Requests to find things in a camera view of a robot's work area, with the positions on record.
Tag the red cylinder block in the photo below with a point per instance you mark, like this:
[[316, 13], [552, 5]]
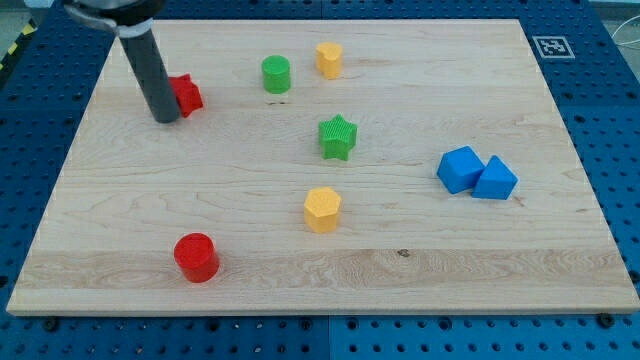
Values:
[[197, 257]]

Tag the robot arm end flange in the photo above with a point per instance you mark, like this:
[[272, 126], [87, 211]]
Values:
[[123, 18]]

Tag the green star block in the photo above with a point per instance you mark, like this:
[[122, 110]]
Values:
[[337, 137]]

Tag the red star block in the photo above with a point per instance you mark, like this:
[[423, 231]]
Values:
[[187, 94]]

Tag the wooden board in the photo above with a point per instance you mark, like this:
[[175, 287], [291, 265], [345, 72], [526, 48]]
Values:
[[336, 167]]

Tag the yellow hexagon block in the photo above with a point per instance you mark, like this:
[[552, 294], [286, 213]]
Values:
[[321, 209]]

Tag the green cylinder block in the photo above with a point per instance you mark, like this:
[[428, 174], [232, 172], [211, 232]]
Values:
[[276, 74]]

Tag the yellow heart block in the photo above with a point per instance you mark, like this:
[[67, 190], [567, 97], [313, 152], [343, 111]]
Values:
[[329, 59]]

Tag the blue cube block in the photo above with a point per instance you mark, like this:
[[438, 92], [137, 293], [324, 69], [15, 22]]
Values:
[[460, 169]]

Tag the blue triangle block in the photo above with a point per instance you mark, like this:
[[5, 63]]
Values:
[[497, 181]]

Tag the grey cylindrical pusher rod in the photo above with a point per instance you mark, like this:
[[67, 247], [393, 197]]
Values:
[[144, 57]]

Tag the white fiducial marker tag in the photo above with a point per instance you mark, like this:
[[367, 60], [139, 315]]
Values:
[[553, 47]]

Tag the yellow black hazard tape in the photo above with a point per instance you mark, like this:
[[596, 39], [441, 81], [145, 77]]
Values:
[[18, 47]]

